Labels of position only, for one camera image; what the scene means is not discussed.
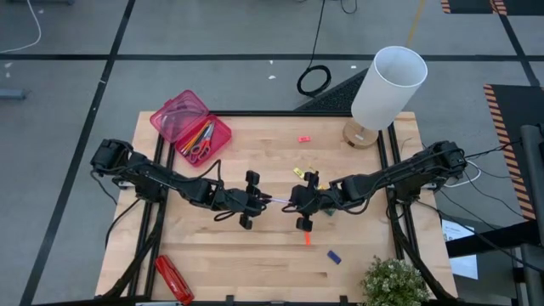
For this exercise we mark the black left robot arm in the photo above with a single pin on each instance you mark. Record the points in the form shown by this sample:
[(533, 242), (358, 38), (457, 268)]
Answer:
[(149, 176)]

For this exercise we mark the small yellow eraser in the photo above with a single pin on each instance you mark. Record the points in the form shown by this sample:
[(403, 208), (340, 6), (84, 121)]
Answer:
[(298, 173)]

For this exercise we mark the black hazard striped floor mat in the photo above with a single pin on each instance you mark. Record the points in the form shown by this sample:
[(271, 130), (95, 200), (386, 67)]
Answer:
[(518, 106), (472, 5)]

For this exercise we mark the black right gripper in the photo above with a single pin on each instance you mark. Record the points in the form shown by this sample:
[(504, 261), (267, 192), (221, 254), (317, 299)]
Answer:
[(319, 202)]

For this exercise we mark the white paper sheet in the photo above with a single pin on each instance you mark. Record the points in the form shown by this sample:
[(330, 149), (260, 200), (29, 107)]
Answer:
[(465, 265)]

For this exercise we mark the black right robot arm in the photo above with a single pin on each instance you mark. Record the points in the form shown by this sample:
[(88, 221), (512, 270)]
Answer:
[(404, 174)]

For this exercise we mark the white shade table lamp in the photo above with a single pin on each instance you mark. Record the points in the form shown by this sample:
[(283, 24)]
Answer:
[(389, 89)]

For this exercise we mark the black metal beam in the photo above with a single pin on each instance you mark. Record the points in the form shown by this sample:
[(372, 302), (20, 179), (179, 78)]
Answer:
[(489, 240)]

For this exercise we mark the purple pen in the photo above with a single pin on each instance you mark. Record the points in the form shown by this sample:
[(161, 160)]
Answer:
[(280, 200)]

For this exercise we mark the yellow orange pencil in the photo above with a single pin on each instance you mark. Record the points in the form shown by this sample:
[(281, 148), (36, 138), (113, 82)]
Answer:
[(195, 138)]

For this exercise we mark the pink plastic pencil case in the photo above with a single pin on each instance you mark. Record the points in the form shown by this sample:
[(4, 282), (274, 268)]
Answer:
[(174, 112)]

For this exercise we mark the pink red eraser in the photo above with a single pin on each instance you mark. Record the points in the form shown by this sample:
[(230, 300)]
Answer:
[(304, 139)]

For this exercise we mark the orange highlighter marker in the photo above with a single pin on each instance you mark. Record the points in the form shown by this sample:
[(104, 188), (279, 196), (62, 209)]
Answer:
[(307, 239)]

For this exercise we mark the red stapler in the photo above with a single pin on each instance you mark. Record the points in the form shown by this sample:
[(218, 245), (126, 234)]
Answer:
[(174, 279)]

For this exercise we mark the grey metal post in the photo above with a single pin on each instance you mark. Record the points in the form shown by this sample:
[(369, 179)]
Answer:
[(531, 191)]

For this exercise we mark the black ribbed floor mat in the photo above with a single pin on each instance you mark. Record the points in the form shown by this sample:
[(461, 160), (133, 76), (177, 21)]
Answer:
[(336, 100)]

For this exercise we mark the small potted green plant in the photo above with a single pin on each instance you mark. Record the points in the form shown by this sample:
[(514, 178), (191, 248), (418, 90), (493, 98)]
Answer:
[(393, 282)]

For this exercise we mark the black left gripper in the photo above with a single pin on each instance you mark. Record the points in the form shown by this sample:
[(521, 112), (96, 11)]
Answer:
[(234, 200)]

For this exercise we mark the blue eraser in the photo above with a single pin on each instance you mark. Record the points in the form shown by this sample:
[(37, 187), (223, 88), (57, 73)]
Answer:
[(334, 257)]

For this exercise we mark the grey floor bar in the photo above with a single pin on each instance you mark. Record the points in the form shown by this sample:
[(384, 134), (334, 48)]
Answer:
[(10, 93)]

